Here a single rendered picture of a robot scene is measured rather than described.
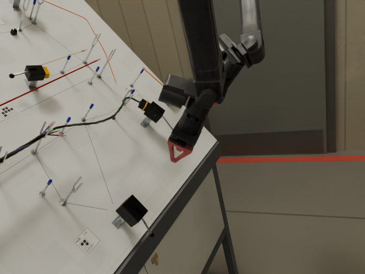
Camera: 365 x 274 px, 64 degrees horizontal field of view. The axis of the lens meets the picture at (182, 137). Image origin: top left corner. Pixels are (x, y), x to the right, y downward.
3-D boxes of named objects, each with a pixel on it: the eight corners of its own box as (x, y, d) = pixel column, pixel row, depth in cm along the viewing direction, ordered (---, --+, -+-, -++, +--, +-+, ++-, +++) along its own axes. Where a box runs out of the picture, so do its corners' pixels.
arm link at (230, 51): (237, 63, 79) (250, 63, 82) (223, 47, 82) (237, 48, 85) (224, 82, 84) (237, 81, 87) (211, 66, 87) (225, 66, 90)
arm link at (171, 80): (219, 96, 61) (224, 68, 65) (166, 76, 59) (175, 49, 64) (199, 126, 70) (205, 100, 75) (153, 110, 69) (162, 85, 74)
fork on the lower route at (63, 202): (67, 206, 76) (85, 184, 67) (60, 206, 75) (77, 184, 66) (66, 198, 77) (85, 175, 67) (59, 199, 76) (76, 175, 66)
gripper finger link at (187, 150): (158, 161, 77) (169, 134, 71) (167, 146, 83) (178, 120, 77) (182, 172, 76) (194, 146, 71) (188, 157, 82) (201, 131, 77)
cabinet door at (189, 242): (226, 226, 145) (212, 159, 129) (172, 334, 103) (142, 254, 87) (221, 225, 146) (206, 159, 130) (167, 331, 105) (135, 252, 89)
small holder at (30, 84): (3, 80, 84) (7, 63, 79) (35, 78, 91) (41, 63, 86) (8, 93, 83) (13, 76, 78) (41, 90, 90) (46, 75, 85)
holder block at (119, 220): (137, 249, 81) (155, 239, 74) (106, 218, 80) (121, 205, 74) (146, 237, 84) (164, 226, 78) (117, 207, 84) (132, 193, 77)
